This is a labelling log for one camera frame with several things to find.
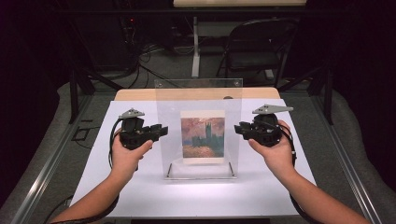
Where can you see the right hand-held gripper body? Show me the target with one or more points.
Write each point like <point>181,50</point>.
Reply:
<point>264,130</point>

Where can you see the black horizontal bar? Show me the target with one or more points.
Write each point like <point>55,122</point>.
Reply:
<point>124,11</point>

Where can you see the light wooden table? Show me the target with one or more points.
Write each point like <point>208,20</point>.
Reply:
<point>137,94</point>

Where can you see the wooden table with white leg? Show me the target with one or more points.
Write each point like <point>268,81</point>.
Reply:
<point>195,56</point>

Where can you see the black metal stand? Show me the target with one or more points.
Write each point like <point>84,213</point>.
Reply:
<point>327,93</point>
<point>74,93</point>

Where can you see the black folding chair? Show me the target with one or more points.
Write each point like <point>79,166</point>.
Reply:
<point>249,57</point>

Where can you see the painting print with white border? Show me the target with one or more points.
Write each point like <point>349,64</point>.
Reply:
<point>203,137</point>

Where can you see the person's right hand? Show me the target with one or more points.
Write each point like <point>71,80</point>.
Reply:
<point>277,157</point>

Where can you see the dark equipment rack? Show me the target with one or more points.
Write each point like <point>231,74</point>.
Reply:
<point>130,28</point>

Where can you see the person's left hand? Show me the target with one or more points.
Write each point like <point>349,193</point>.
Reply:
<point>126,160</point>

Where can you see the aluminium floor rail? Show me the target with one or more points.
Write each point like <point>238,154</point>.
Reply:
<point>345,155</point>
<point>46,168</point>

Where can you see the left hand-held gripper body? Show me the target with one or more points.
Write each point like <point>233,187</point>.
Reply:
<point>134,133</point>

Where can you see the white board sheet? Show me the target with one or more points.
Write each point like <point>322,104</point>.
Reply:
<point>202,199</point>

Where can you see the clear acrylic photo frame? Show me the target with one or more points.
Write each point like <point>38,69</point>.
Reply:
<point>168,140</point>

